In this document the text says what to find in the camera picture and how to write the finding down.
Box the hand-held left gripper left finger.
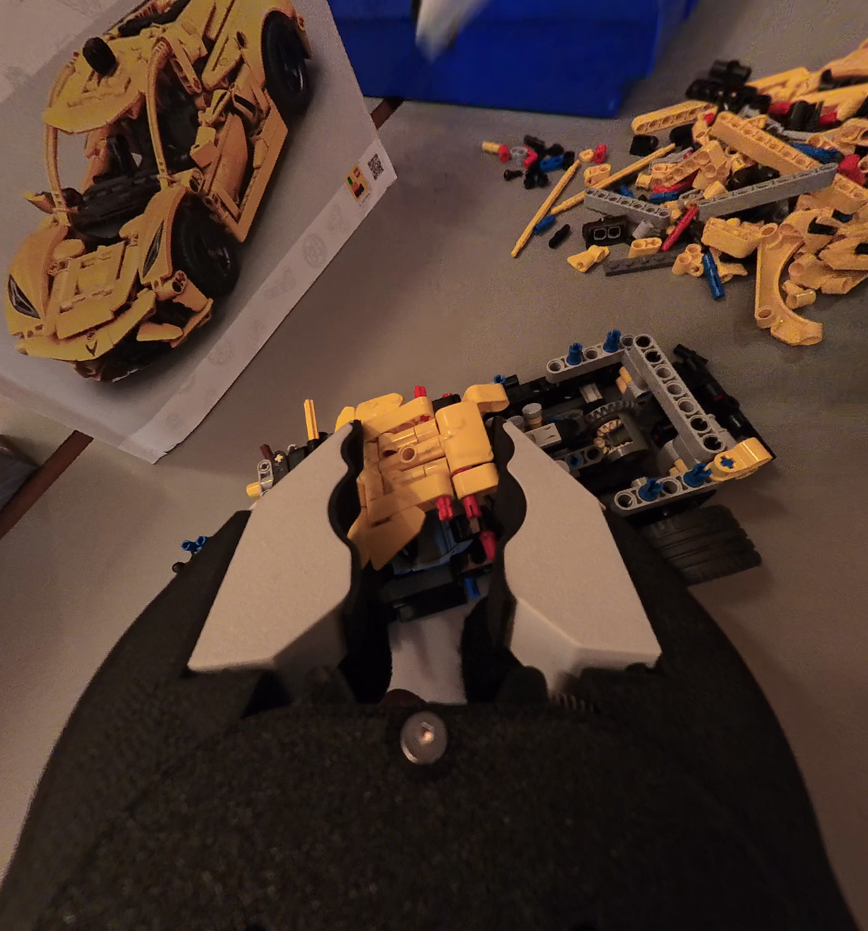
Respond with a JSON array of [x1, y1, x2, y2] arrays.
[[187, 422, 393, 704]]

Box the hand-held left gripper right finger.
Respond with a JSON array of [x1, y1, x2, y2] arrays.
[[461, 419, 662, 703]]

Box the yellow black brick car chassis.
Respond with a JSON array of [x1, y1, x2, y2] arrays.
[[172, 331, 775, 626]]

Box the pile of small brick parts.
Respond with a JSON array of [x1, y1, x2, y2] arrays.
[[510, 32, 868, 346]]

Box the grey desk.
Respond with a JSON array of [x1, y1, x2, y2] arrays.
[[0, 22, 868, 931]]

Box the grey car instruction booklet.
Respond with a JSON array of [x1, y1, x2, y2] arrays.
[[0, 0, 398, 465]]

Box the scattered small brick pins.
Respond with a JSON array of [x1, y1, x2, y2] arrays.
[[481, 134, 609, 192]]

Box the blue plastic bin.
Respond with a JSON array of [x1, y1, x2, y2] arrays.
[[328, 0, 700, 119]]

